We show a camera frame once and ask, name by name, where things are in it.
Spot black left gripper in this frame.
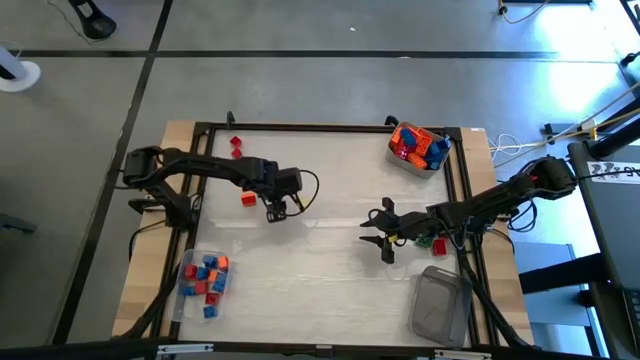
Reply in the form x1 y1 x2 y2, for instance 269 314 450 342
258 166 305 224

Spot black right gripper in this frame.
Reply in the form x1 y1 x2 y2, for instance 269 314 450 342
358 196 442 265

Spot white plastic bin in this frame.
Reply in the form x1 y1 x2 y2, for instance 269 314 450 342
387 120 453 179

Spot clear plastic container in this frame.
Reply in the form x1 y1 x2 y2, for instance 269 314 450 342
170 248 235 324
407 264 475 350

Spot black desk crossbar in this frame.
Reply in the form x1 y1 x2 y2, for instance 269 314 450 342
518 252 621 296

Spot white power strip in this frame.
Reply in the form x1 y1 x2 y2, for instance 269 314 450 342
579 118 600 140

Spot dark office desk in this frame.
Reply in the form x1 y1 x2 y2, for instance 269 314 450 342
567 141 640 360

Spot white printed sticker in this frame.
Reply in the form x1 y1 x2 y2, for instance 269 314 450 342
587 159 640 185

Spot black desk leg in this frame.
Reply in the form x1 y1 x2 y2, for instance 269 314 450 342
584 97 640 161

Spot black stand foot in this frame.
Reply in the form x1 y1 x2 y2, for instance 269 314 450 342
67 0 119 41

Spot black keyboard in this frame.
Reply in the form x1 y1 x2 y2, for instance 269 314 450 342
622 288 640 346

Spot white round base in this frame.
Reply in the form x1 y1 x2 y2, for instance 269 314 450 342
0 43 43 94

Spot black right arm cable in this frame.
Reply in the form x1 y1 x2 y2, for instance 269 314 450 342
367 207 401 236

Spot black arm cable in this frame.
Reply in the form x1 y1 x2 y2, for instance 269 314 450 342
367 207 401 236
293 168 321 217

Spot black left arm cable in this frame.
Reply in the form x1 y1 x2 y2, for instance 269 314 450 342
293 168 321 217

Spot black aluminium table frame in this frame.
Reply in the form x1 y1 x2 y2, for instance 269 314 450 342
119 110 534 351

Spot black base cable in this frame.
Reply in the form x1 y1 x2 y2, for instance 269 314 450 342
127 218 169 264

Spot silver bracket plate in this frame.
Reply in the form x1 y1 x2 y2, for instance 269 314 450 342
433 349 494 360
157 343 215 355

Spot white floor cable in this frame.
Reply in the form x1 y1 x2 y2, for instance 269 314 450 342
488 132 524 157

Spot yellow floor cable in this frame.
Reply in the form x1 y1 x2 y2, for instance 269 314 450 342
492 107 640 151

